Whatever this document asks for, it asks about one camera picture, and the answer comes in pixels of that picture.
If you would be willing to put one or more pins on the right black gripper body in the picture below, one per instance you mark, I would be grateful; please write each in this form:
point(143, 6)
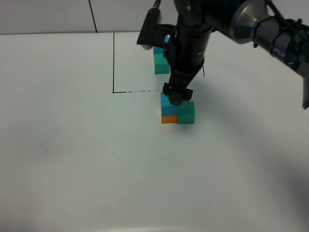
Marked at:
point(185, 54)

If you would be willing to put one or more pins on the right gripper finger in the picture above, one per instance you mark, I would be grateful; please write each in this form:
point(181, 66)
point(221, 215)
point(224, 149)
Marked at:
point(187, 95)
point(173, 96)

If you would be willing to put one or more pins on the orange cube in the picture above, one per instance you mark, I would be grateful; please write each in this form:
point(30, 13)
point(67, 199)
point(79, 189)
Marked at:
point(169, 119)

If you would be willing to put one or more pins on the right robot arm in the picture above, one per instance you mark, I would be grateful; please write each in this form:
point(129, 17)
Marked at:
point(243, 21)

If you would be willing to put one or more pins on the green template cube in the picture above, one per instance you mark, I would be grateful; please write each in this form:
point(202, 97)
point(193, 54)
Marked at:
point(161, 65)

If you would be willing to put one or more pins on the blue template cube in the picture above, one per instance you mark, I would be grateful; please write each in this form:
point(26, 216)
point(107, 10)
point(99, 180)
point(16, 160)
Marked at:
point(159, 50)

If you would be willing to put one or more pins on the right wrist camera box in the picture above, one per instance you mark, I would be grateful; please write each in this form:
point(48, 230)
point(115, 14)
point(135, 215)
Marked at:
point(153, 33)

